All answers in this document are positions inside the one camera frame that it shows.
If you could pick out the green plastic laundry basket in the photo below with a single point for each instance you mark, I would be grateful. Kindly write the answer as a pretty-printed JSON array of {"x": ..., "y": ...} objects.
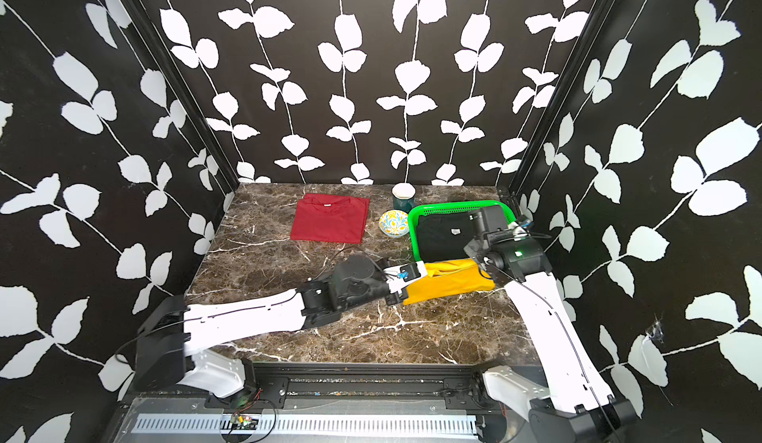
[{"x": 449, "y": 208}]

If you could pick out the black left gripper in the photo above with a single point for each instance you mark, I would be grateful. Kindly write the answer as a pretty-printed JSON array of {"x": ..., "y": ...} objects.
[{"x": 377, "y": 264}]

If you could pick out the small electronics board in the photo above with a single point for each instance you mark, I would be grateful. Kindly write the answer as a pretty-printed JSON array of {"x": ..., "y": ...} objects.
[{"x": 242, "y": 423}]

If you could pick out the white perforated cable tray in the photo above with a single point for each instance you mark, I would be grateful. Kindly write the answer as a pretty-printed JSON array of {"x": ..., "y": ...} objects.
[{"x": 440, "y": 426}]

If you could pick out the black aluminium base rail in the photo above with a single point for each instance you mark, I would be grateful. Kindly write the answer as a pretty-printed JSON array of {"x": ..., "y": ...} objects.
[{"x": 272, "y": 385}]

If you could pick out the red t-shirt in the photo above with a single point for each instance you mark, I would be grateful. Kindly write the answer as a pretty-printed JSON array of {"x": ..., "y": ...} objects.
[{"x": 330, "y": 219}]

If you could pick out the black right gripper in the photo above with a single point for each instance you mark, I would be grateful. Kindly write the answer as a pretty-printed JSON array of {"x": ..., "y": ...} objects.
[{"x": 472, "y": 247}]

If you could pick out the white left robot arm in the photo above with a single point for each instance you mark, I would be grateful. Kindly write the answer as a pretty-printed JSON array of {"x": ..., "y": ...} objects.
[{"x": 175, "y": 344}]

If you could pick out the yellow t-shirt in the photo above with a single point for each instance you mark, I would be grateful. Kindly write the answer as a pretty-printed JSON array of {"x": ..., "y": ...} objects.
[{"x": 449, "y": 278}]

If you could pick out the black t-shirt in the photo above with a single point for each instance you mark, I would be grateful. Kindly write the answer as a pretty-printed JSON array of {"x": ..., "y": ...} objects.
[{"x": 443, "y": 237}]

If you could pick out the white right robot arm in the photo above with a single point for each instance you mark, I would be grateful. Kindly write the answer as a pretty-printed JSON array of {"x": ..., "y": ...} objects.
[{"x": 575, "y": 405}]

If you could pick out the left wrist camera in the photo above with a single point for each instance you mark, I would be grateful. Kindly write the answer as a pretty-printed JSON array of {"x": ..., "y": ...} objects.
[{"x": 398, "y": 277}]

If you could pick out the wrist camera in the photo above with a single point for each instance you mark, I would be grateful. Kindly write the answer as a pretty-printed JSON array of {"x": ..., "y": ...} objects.
[
  {"x": 520, "y": 229},
  {"x": 398, "y": 277}
]

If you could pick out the green mug white inside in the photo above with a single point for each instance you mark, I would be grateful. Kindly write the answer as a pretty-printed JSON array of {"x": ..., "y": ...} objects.
[{"x": 403, "y": 197}]

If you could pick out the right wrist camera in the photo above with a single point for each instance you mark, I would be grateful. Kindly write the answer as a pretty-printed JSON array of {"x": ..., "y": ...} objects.
[{"x": 520, "y": 229}]

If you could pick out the patterned ceramic bowl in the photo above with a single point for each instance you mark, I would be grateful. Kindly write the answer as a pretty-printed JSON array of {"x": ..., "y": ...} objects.
[{"x": 394, "y": 224}]

